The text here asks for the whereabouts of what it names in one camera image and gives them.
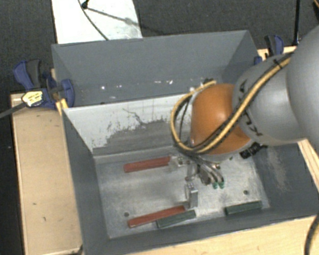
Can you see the grey metal bin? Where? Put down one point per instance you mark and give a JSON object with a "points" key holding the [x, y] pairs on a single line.
{"points": [[143, 184]]}

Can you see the dark green flat block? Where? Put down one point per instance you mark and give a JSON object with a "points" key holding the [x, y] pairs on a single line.
{"points": [[243, 208], [176, 219]]}

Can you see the red-brown flat block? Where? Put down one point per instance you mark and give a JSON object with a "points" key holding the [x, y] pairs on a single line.
{"points": [[153, 217], [147, 164]]}

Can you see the pale wood flat board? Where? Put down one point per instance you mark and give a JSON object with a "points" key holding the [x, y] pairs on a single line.
{"points": [[43, 174]]}

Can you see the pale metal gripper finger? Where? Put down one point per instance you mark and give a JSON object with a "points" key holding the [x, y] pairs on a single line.
{"points": [[193, 198], [175, 162]]}

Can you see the black cylinder on white bracket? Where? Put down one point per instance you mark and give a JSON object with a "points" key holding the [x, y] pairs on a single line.
{"points": [[250, 151]]}

